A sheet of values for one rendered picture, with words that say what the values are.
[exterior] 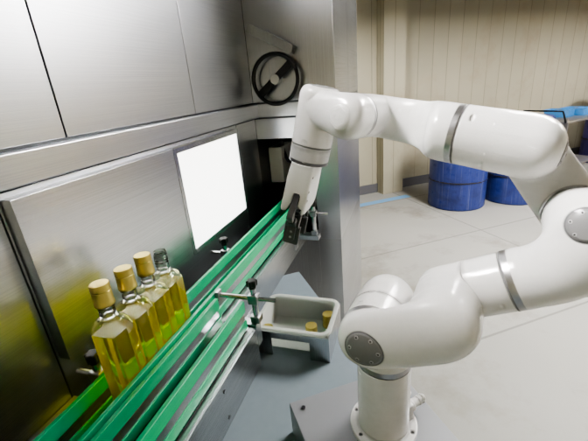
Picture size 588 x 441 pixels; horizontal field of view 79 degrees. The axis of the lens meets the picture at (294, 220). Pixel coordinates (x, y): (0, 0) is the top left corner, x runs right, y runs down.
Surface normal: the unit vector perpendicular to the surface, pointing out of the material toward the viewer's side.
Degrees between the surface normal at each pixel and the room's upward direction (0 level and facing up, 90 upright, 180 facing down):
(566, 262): 81
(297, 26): 90
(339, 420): 1
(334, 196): 90
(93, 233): 90
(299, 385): 0
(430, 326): 77
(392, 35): 90
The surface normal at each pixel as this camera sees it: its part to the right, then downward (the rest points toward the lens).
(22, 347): 0.95, 0.03
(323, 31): -0.29, 0.37
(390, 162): 0.32, 0.31
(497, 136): -0.54, -0.01
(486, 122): -0.43, -0.32
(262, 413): -0.08, -0.93
